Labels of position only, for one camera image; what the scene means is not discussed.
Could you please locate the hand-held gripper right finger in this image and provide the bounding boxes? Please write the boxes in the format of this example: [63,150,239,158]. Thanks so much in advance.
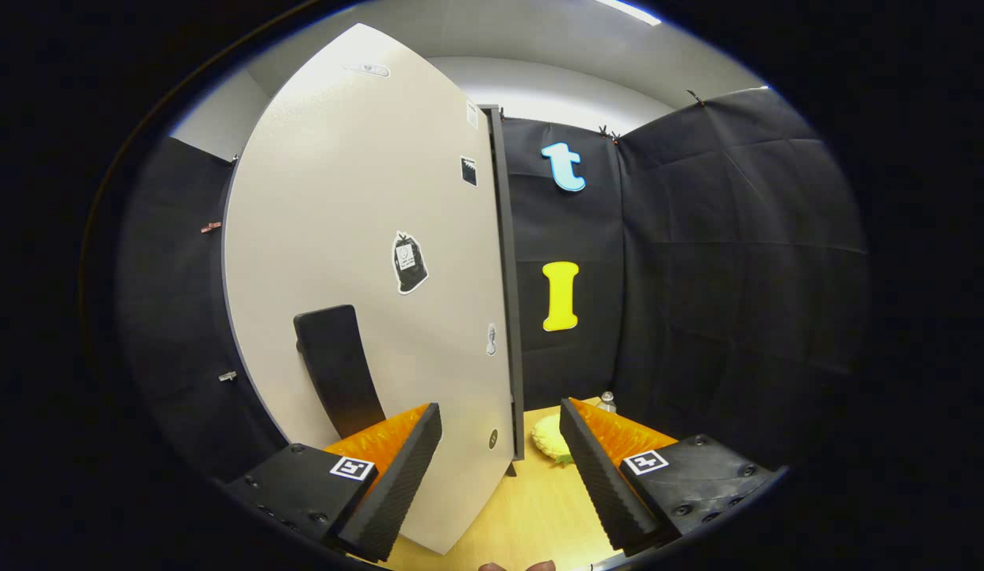
[558,397,783,556]

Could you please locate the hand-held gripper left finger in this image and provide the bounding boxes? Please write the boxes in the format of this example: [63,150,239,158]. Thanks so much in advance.
[222,401,444,564]

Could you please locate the black door handle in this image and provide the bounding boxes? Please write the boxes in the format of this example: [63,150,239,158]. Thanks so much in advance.
[293,304,388,439]

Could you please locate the beige shoe cabinet door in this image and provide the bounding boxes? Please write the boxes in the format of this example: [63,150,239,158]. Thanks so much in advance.
[222,22,515,556]

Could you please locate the pale yellow round toy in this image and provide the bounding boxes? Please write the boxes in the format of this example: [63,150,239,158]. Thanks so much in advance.
[530,412,574,466]

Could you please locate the black backdrop cloth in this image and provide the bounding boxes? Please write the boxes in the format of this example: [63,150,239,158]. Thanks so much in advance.
[117,86,870,486]

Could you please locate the long ceiling light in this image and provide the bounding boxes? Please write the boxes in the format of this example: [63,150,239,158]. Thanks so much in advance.
[593,0,664,27]

